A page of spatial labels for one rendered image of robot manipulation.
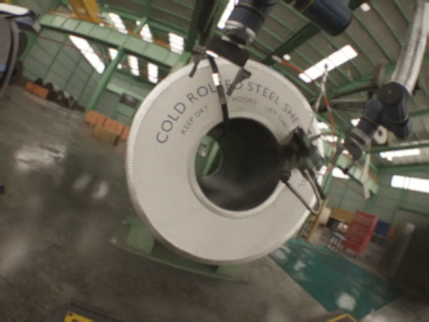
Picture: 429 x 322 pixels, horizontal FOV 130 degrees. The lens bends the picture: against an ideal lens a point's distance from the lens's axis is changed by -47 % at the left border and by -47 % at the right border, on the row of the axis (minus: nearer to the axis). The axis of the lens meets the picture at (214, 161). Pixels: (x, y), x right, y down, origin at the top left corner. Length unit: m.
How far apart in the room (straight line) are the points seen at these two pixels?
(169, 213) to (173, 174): 0.20
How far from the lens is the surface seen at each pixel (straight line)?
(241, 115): 1.00
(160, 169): 0.92
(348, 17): 0.56
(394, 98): 0.77
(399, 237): 5.27
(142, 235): 1.24
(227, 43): 0.60
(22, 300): 0.86
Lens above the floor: 0.70
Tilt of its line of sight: 2 degrees up
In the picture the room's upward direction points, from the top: 24 degrees clockwise
